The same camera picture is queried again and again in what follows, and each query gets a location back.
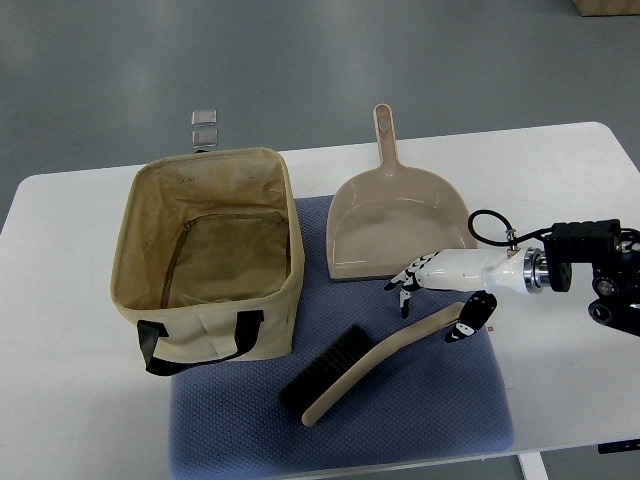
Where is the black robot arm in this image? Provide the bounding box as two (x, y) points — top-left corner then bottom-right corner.
(467, 209), (639, 336)

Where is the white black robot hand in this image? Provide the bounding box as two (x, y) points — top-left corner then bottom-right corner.
(385, 248), (550, 343)

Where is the cardboard box corner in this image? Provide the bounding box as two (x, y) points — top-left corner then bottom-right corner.
(572, 0), (640, 17)

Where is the beige hand broom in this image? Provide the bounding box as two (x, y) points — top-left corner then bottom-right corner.
(278, 302), (463, 428)

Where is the blue textured mat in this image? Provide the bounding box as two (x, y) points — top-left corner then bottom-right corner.
(169, 197), (514, 479)

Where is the upper floor socket plate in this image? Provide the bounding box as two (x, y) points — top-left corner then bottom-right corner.
(191, 108), (217, 127)

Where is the floor socket plate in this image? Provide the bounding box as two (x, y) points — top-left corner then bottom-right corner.
(192, 127), (218, 149)
(191, 108), (217, 127)

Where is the lower floor socket plate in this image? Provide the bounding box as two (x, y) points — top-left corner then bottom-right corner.
(192, 127), (218, 149)

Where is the beige plastic dustpan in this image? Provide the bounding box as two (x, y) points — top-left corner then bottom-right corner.
(326, 104), (477, 281)

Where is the yellow fabric storage bag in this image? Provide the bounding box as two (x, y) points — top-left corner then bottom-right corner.
(111, 148), (305, 376)

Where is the black table control panel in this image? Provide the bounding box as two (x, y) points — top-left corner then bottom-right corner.
(597, 439), (640, 454)

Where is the white table leg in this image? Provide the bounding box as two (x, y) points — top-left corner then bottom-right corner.
(518, 452), (549, 480)

